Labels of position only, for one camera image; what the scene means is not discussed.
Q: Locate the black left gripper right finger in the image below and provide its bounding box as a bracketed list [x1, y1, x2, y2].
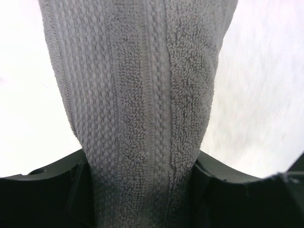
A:
[190, 152, 304, 228]

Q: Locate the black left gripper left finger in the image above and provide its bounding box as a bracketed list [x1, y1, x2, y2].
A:
[0, 150, 95, 228]

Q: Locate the grey towel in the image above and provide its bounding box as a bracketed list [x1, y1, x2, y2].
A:
[39, 0, 237, 228]

